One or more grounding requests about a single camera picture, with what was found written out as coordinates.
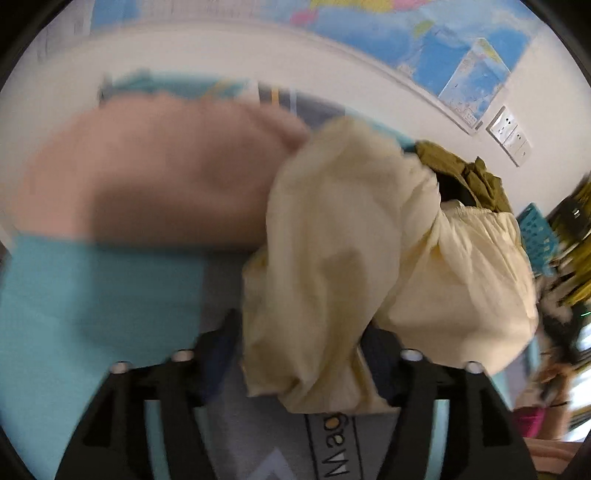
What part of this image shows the cream jacket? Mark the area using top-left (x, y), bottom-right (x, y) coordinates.
top-left (242, 117), bottom-right (538, 414)

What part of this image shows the person's right hand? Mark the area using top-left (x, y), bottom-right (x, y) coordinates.
top-left (514, 353), bottom-right (574, 440)

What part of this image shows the teal plastic storage rack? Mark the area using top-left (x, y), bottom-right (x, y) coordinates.
top-left (517, 203), bottom-right (559, 276)

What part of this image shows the olive brown garment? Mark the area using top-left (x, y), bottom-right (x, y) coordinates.
top-left (415, 141), bottom-right (512, 213)

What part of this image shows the pink folded garment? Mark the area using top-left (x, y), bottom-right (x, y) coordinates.
top-left (12, 95), bottom-right (310, 248)

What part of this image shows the white middle wall socket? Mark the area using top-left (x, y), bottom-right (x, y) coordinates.
top-left (502, 126), bottom-right (527, 157)

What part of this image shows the white wall socket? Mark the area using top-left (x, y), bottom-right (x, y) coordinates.
top-left (502, 126), bottom-right (527, 157)
top-left (487, 106), bottom-right (518, 145)

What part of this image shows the white left wall socket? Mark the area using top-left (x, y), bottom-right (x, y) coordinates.
top-left (487, 106), bottom-right (518, 145)

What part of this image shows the colourful wall map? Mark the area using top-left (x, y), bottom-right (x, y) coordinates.
top-left (36, 0), bottom-right (546, 135)

